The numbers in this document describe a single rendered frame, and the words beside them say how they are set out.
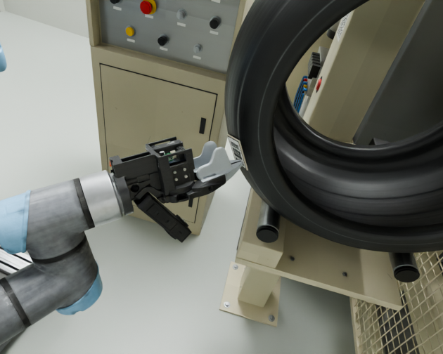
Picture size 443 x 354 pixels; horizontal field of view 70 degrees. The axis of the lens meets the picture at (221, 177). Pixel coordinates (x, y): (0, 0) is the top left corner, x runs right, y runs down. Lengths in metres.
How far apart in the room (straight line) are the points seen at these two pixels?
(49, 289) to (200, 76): 0.92
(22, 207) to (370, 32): 0.74
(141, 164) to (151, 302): 1.14
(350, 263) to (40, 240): 0.64
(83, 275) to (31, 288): 0.06
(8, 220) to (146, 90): 0.95
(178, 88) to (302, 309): 1.16
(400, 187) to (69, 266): 0.71
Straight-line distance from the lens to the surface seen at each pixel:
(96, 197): 0.46
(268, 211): 0.66
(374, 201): 0.81
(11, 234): 0.47
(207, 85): 1.23
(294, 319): 1.64
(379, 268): 0.85
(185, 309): 1.54
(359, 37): 0.83
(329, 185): 0.82
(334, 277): 0.77
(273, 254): 0.69
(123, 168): 0.46
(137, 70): 1.32
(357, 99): 0.88
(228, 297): 1.58
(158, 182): 0.49
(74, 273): 0.51
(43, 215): 0.46
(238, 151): 0.54
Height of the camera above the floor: 1.38
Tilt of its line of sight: 40 degrees down
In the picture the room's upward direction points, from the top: 13 degrees clockwise
